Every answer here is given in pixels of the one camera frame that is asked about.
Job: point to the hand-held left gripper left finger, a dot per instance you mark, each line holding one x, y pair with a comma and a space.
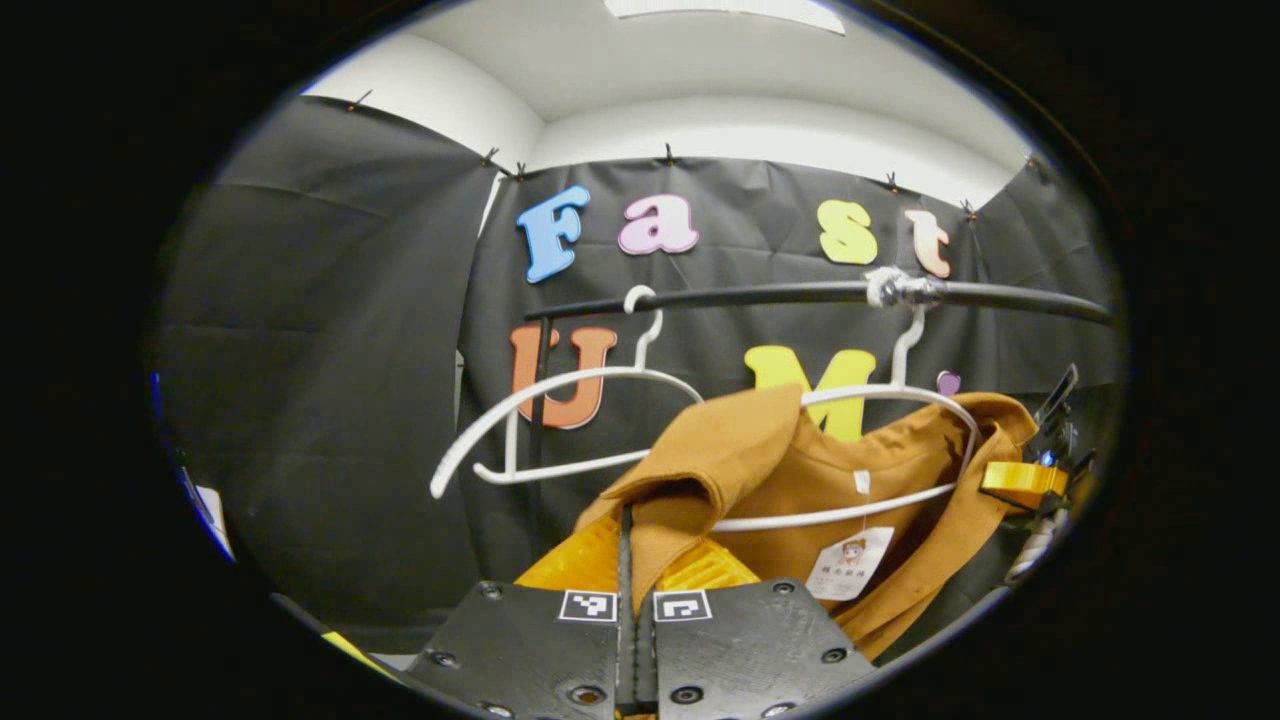
540, 650

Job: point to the black clothes rack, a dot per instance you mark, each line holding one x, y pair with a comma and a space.
760, 294

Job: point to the brown shirt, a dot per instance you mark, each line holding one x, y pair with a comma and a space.
760, 470

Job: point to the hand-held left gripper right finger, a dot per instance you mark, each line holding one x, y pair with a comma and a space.
750, 650

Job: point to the white clothes hanger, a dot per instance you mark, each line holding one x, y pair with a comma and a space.
560, 385
905, 345

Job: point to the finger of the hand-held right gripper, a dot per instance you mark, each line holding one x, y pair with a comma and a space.
1020, 480

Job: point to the ceiling light panel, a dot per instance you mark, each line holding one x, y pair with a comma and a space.
730, 10

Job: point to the white tape wrap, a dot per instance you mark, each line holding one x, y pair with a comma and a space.
892, 288

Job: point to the computer monitor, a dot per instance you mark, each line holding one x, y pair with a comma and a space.
212, 515

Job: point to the black backdrop cloth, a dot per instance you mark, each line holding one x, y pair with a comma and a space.
330, 350

